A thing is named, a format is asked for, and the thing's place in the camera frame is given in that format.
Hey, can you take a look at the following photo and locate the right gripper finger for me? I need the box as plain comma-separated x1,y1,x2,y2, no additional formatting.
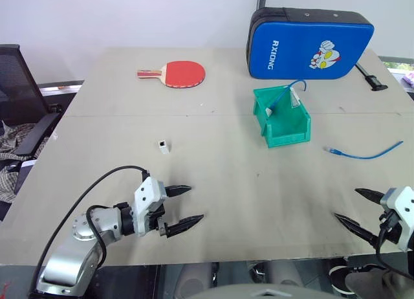
354,188,386,206
332,212,382,249

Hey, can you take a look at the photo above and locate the grey rounded robot body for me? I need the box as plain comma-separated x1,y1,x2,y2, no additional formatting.
186,282,336,299

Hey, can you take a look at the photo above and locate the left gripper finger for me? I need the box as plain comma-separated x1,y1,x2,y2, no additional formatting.
164,214,205,239
164,184,193,199

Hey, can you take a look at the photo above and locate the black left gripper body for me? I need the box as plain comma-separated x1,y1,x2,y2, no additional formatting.
146,195,169,239

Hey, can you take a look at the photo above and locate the black white shoe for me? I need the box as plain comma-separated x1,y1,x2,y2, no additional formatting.
328,264,357,295

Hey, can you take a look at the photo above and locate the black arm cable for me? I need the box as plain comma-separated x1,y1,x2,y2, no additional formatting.
375,218,414,281
30,164,151,296

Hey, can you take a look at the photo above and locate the blue cable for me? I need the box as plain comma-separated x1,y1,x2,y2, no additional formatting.
265,79,309,116
323,140,404,160

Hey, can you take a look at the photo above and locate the red table tennis paddle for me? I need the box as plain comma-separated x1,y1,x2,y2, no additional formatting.
136,60,207,89

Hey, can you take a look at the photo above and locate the white side desk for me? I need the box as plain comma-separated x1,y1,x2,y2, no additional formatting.
36,80,85,96

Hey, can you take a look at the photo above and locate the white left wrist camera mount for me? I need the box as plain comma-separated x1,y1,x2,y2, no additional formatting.
131,177,168,238

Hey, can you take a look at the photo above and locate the grey fabric knee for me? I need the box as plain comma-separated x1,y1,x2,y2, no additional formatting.
343,267,414,299

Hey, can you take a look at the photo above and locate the blue black kick pad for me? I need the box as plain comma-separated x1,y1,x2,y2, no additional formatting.
246,6,376,80

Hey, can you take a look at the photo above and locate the green plastic bin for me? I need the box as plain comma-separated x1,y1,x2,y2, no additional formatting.
252,86,312,150

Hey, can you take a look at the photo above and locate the clear label tag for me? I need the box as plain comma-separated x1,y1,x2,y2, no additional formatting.
289,87,301,110

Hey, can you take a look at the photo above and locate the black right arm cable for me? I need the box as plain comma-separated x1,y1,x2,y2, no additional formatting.
375,218,414,281

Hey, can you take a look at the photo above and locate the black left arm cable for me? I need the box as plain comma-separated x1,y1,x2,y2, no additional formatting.
30,164,151,296

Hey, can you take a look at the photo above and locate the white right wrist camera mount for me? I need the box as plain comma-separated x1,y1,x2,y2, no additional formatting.
379,186,414,254

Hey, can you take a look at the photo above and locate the black bar clamp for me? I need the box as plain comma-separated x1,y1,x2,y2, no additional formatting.
354,63,389,93

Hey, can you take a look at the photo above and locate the plaid cloth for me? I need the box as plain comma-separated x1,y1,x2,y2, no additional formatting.
0,120,51,203

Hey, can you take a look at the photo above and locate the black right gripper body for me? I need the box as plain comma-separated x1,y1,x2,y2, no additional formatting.
378,210,402,247

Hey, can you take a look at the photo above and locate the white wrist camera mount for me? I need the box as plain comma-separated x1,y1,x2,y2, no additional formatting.
131,177,168,238
379,186,414,254

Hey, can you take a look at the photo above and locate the black office chair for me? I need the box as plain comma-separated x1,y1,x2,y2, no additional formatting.
0,43,63,196

